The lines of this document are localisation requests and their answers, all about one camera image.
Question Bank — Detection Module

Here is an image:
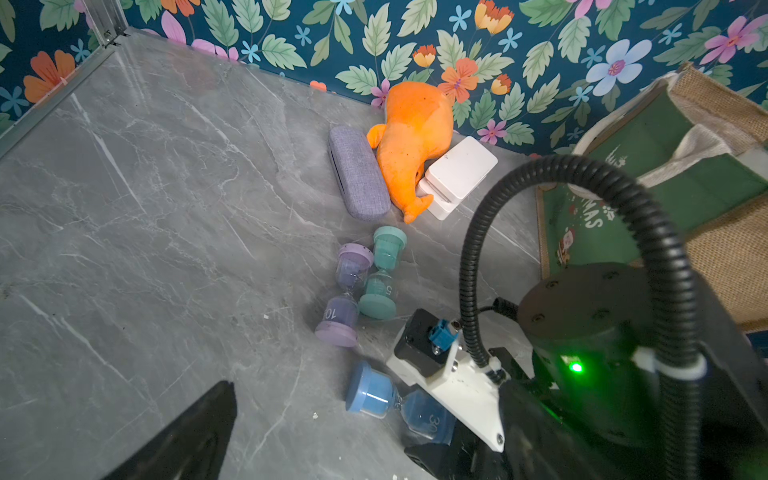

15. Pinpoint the purple hourglass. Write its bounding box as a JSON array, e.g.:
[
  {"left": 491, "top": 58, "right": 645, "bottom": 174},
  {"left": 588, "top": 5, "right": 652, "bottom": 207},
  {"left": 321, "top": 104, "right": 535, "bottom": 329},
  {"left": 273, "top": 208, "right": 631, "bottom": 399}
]
[{"left": 315, "top": 243, "right": 374, "bottom": 348}]

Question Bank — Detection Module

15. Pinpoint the jute canvas tote bag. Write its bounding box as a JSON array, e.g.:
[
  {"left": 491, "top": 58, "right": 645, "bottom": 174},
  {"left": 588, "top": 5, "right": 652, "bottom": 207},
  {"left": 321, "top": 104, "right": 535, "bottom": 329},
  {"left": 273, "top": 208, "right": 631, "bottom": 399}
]
[{"left": 536, "top": 63, "right": 767, "bottom": 333}]

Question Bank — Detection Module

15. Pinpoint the white rectangular box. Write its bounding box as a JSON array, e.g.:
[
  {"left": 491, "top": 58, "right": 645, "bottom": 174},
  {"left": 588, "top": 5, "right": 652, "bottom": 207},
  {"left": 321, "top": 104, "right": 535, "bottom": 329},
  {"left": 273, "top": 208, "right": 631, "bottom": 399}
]
[{"left": 416, "top": 137, "right": 498, "bottom": 220}]

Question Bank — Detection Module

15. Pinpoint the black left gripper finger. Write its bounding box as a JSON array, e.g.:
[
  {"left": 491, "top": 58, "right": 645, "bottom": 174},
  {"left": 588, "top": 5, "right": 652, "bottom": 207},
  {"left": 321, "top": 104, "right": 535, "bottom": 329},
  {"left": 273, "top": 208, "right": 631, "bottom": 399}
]
[{"left": 106, "top": 380, "right": 237, "bottom": 480}]

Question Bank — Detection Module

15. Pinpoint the orange plush toy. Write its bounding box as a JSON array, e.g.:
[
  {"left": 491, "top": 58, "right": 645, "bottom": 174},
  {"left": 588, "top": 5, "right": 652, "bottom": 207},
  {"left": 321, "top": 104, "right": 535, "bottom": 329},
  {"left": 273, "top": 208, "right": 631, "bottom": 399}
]
[{"left": 367, "top": 81, "right": 453, "bottom": 224}]

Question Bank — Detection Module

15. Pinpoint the teal hourglass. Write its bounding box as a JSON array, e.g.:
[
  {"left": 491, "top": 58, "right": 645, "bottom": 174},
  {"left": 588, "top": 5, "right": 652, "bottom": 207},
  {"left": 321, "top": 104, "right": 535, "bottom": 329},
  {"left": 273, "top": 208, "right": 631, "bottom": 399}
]
[{"left": 359, "top": 226, "right": 407, "bottom": 320}]

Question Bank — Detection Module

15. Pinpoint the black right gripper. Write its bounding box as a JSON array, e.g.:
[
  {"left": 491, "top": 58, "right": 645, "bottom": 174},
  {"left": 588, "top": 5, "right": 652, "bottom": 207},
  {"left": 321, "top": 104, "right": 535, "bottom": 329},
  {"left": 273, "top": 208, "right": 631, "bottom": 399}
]
[{"left": 404, "top": 381, "right": 576, "bottom": 479}]

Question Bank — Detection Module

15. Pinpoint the blue hourglass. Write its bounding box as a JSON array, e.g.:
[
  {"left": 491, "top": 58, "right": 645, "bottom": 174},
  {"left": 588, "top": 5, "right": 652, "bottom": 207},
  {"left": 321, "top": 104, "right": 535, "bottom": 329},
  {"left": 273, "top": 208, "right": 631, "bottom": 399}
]
[{"left": 345, "top": 361, "right": 457, "bottom": 445}]

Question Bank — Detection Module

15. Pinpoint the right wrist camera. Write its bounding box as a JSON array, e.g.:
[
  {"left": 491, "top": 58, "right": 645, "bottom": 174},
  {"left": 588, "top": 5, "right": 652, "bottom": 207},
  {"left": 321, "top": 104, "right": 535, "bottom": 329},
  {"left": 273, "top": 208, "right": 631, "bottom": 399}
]
[{"left": 386, "top": 309, "right": 506, "bottom": 453}]

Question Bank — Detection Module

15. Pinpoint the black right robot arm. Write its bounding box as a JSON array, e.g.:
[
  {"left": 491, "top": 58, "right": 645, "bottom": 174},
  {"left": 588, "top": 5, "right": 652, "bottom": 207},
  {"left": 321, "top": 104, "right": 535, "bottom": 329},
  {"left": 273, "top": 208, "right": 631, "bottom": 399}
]
[{"left": 389, "top": 155, "right": 767, "bottom": 479}]

